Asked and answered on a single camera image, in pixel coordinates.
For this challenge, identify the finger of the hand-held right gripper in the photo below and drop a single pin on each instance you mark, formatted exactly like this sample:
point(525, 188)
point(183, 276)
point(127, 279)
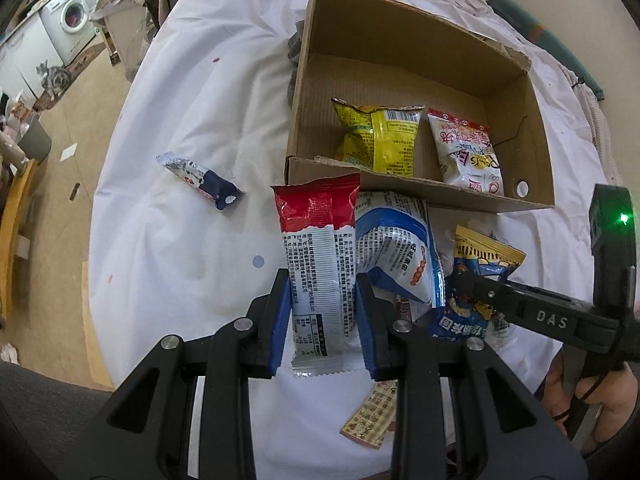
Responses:
point(540, 312)

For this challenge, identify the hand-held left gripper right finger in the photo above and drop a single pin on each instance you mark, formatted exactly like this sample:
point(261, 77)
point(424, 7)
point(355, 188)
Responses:
point(365, 320)

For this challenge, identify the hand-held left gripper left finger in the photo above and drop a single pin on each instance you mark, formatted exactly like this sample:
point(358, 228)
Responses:
point(280, 320)

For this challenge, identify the red and white snack packet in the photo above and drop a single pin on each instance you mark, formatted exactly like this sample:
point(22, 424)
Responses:
point(315, 260)

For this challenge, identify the yellow and blue snack bag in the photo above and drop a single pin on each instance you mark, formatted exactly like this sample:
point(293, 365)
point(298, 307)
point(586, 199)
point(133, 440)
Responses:
point(487, 257)

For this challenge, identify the blue and white snack bag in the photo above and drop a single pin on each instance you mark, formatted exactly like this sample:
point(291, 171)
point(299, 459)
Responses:
point(395, 240)

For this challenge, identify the brown cardboard box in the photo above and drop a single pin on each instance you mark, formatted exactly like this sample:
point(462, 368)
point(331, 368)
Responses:
point(400, 60)

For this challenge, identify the person's right hand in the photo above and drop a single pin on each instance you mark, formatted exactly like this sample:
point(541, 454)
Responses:
point(615, 400)

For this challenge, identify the beige printed snack packet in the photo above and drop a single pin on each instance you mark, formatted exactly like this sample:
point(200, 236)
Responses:
point(372, 415)

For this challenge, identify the navy and white snack bar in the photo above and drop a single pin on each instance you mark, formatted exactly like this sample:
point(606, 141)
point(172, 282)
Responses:
point(200, 180)

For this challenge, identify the white and red snack bag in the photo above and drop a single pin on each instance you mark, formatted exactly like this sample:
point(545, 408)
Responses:
point(465, 155)

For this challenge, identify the teal headboard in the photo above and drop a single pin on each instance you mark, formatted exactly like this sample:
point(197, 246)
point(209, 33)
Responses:
point(550, 40)

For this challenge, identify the small dark object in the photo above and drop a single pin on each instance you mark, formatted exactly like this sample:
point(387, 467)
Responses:
point(75, 191)

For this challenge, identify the dark grey cloth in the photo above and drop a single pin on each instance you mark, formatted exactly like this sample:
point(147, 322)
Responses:
point(45, 420)

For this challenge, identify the white paper sheet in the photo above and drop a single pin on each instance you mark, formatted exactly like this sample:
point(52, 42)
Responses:
point(68, 152)

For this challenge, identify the grey bin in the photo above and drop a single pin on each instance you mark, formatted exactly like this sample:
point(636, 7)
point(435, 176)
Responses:
point(35, 140)

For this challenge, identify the brown floor mat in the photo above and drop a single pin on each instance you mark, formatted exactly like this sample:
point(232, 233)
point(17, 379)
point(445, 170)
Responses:
point(80, 67)

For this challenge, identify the cloth covered side table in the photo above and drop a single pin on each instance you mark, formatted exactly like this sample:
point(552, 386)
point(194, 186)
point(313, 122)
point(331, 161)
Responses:
point(125, 30)

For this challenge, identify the white cabinet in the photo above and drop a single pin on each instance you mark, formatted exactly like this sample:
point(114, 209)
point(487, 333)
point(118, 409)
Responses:
point(25, 60)

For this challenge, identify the white washing machine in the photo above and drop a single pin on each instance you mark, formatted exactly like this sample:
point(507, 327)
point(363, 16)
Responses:
point(70, 20)

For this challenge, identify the yellow wooden frame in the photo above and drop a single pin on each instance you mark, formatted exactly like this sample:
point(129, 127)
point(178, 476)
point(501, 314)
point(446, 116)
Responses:
point(15, 220)

